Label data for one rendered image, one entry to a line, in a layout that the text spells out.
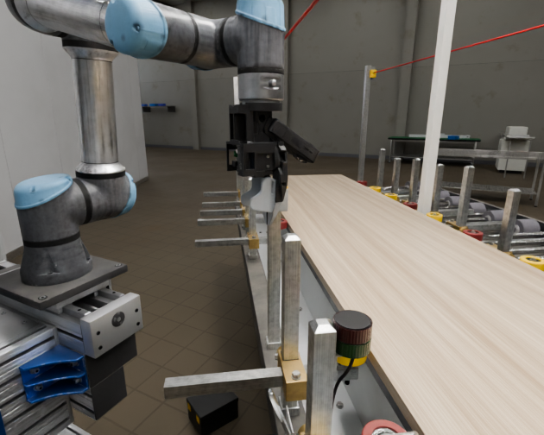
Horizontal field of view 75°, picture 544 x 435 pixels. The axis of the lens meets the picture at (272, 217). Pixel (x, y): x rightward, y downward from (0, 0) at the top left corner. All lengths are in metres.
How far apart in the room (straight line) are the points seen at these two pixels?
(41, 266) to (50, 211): 0.13
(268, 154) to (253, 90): 0.10
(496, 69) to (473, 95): 0.84
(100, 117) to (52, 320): 0.48
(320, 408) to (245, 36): 0.59
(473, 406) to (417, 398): 0.10
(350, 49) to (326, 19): 1.30
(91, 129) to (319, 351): 0.71
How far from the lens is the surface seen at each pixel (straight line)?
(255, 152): 0.58
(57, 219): 0.93
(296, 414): 1.00
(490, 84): 12.60
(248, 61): 0.59
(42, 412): 1.05
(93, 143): 0.97
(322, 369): 0.60
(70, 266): 0.95
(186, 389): 0.87
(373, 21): 13.21
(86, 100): 0.96
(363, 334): 0.57
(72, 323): 0.91
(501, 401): 0.85
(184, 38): 0.60
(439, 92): 2.09
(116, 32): 0.58
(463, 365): 0.91
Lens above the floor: 1.40
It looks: 16 degrees down
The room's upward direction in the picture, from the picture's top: straight up
